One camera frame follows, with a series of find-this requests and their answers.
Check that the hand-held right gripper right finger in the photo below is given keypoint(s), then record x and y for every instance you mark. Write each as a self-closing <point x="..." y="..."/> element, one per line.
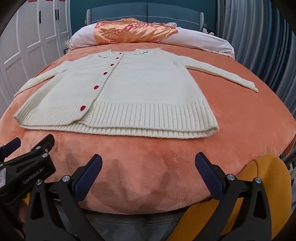
<point x="208" y="176"/>

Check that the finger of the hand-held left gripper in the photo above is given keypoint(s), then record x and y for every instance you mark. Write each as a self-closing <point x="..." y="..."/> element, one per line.
<point x="44" y="143"/>
<point x="10" y="146"/>

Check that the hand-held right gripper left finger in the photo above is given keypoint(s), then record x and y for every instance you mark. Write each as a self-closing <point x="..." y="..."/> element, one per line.
<point x="89" y="178"/>

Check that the cream knit cardigan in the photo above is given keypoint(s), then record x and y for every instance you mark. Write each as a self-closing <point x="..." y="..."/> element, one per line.
<point x="138" y="88"/>

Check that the person's yellow clothing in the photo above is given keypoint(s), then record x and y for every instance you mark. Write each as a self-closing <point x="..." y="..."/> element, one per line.
<point x="272" y="176"/>

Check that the orange plush blanket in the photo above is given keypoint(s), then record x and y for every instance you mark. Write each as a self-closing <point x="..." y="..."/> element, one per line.
<point x="242" y="120"/>

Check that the white panelled wardrobe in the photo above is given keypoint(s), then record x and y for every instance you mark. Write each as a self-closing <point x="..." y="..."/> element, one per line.
<point x="34" y="34"/>

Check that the orange floral pillow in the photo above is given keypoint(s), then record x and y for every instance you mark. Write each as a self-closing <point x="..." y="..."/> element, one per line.
<point x="129" y="32"/>

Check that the grey curtain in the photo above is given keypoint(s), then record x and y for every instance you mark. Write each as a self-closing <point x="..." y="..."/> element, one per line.
<point x="254" y="34"/>

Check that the blue upholstered headboard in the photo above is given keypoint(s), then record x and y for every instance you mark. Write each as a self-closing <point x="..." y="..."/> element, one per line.
<point x="161" y="14"/>

